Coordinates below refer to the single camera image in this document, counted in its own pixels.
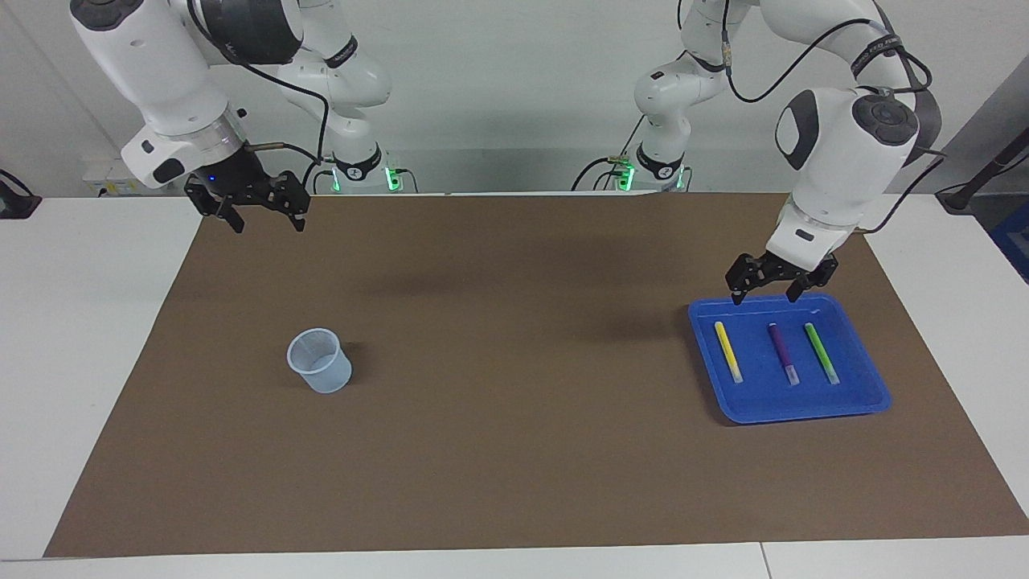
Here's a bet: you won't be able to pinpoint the yellow pen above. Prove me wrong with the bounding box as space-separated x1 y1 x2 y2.
714 321 744 384

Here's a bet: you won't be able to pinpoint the purple pen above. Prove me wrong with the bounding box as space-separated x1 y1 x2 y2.
767 322 801 386

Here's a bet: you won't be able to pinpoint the green pen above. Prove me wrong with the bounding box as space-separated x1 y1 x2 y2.
804 322 842 386

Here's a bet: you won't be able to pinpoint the blue plastic tray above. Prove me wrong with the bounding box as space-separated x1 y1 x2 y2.
688 293 892 425

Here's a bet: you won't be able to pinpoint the translucent plastic cup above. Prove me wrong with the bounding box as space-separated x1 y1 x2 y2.
287 327 353 394

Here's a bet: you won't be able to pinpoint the black stand with pole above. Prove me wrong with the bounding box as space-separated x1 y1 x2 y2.
937 129 1029 215

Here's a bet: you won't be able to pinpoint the blue box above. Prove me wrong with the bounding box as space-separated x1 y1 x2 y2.
990 201 1029 284

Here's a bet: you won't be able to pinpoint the brown table mat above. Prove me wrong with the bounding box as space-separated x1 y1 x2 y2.
44 191 1029 558

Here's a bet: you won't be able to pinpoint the black right base cables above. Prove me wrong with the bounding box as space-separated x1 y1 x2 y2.
300 155 420 195

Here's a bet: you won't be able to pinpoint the black base cables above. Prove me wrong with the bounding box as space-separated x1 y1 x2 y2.
571 117 648 192
300 155 420 195

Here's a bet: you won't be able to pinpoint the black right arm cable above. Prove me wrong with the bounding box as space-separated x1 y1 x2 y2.
187 0 332 194

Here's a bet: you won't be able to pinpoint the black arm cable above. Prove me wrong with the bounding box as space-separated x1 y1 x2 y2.
187 0 332 194
679 0 948 236

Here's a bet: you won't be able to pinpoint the white wall socket box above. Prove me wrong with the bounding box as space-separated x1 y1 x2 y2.
82 157 172 197

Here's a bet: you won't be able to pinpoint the white wall cable duct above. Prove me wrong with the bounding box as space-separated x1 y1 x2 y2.
0 8 128 162

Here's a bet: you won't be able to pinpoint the black left base cables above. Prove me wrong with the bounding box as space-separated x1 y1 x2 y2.
571 117 648 192

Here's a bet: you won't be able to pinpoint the black clamp mount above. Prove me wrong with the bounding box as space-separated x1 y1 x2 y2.
0 169 43 220

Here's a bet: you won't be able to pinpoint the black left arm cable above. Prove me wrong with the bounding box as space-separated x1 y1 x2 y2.
679 0 948 236

